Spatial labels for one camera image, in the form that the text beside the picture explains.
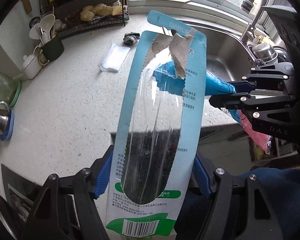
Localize green tray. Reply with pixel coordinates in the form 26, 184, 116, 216
9, 80, 22, 107

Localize grey kitchen faucet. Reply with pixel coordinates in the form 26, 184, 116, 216
239, 0, 268, 43

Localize white ladle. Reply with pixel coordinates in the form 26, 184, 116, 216
38, 14, 55, 44

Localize stainless steel sink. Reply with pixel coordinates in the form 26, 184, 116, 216
191, 24, 256, 82

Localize white spatula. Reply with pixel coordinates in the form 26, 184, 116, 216
29, 23, 40, 40

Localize white tissue pack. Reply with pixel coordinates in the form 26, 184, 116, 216
98, 43, 130, 73

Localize blue toothbrush blister pack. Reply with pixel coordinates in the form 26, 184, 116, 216
106, 10, 207, 239

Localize blue saucer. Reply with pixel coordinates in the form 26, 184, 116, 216
0, 109, 15, 141

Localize blue plastic bag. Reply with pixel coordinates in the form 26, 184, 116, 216
152, 61, 236, 97

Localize ginger root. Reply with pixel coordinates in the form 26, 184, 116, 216
80, 3, 122, 22

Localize steel bowl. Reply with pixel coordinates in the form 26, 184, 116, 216
252, 43, 278, 64

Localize glass carafe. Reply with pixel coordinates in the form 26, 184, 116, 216
0, 71, 18, 105

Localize black wire rack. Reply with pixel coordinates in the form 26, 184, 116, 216
39, 0, 129, 39

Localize pink plastic bag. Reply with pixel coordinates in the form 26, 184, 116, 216
237, 110, 271, 154

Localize grey rag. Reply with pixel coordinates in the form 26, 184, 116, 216
123, 32, 140, 47

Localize person blue trouser legs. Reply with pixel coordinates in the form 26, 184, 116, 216
174, 168, 300, 239

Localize dark green utensil mug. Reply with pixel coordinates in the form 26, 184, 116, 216
38, 34, 64, 67

